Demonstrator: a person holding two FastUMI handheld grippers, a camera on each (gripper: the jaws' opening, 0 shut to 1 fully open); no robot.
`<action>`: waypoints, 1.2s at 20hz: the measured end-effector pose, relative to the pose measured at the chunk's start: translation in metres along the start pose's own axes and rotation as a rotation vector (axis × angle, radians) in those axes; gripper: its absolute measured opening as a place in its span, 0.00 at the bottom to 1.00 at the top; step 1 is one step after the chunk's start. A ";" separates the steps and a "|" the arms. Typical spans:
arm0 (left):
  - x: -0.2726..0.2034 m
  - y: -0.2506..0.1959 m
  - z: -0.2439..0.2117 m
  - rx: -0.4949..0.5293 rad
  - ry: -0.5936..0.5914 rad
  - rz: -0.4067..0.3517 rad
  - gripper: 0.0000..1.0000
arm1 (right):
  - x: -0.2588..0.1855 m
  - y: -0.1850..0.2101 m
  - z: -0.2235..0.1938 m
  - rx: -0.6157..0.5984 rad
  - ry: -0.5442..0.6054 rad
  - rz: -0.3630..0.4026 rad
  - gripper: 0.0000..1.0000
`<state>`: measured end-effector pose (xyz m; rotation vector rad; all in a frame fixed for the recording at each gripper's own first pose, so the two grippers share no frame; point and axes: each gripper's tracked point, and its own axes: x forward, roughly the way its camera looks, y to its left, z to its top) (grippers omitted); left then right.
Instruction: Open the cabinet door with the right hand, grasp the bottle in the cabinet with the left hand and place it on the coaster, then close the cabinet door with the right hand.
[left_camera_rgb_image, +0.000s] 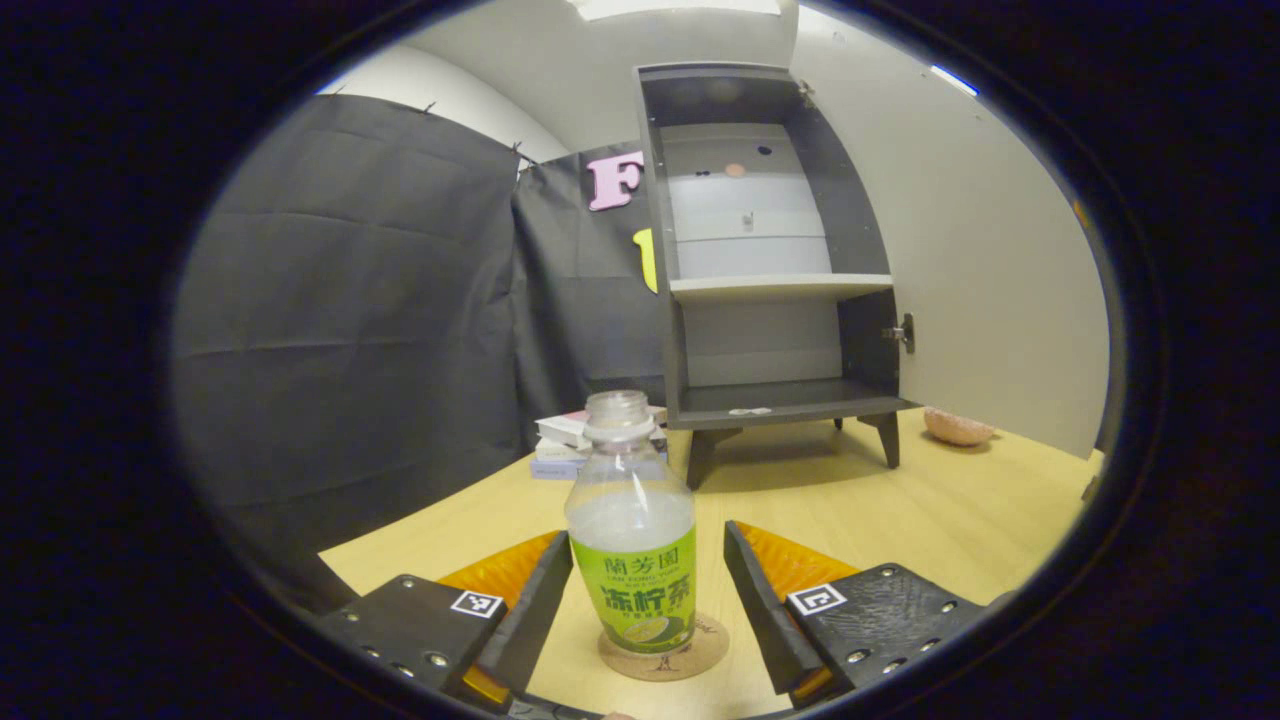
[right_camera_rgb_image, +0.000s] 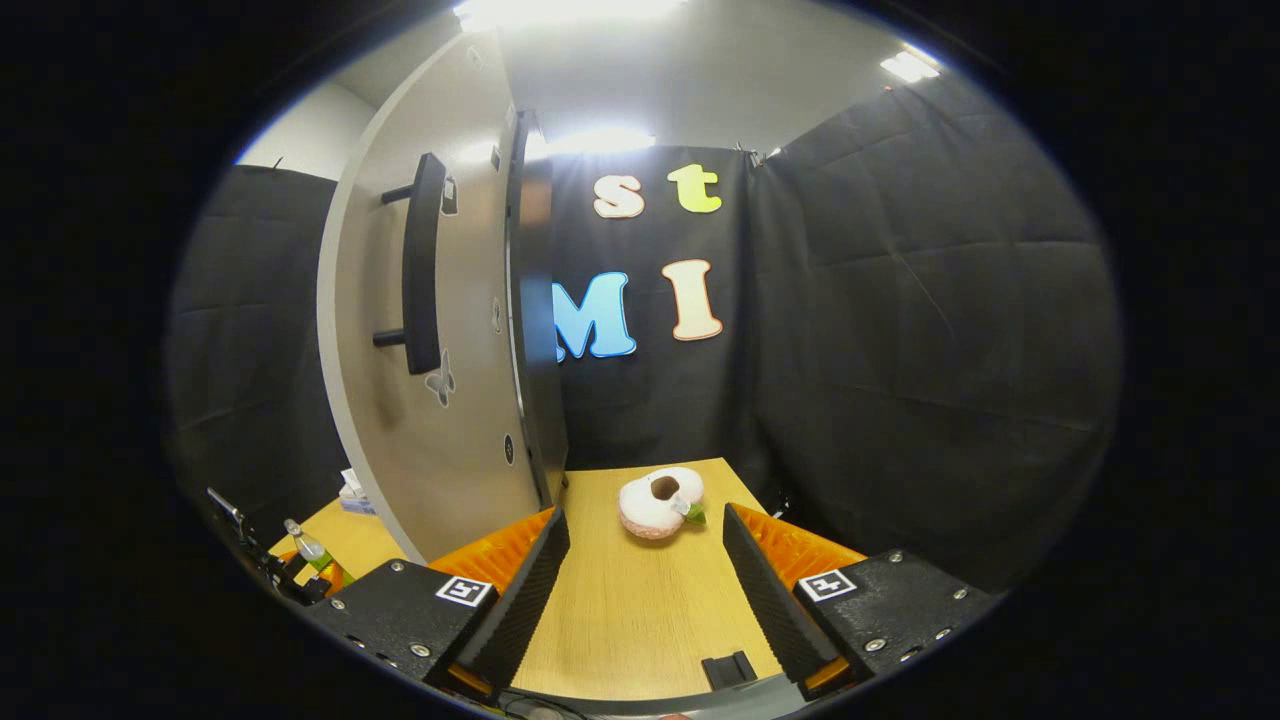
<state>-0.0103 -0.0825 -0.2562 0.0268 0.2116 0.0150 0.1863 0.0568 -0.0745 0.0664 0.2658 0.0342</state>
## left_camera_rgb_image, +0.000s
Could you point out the round cork coaster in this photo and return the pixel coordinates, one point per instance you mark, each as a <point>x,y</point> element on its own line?
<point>700,655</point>

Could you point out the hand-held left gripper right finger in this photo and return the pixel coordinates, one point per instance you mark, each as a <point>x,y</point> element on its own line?
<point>768,620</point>

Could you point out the black backdrop cloth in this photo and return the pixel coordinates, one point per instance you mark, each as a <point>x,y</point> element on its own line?
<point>350,330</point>

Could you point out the dark grey cabinet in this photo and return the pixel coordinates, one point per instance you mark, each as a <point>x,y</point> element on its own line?
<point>770,400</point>

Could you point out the large ceiling light panel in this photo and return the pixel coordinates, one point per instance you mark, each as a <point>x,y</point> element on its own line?
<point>670,8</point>

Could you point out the white book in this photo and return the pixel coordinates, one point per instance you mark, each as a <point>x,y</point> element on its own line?
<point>560,430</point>

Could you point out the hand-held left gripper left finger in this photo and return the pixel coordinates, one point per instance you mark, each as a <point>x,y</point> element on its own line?
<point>535,620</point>

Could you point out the green label bottle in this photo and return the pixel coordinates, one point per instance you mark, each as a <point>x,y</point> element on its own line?
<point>640,590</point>

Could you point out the white cabinet door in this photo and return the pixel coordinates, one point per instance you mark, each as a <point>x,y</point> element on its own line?
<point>1000,280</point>

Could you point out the long ceiling light strip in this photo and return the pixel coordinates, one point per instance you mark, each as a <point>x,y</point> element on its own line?
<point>955,80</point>

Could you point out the striped spine book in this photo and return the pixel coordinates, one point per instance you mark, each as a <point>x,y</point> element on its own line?
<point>560,452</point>

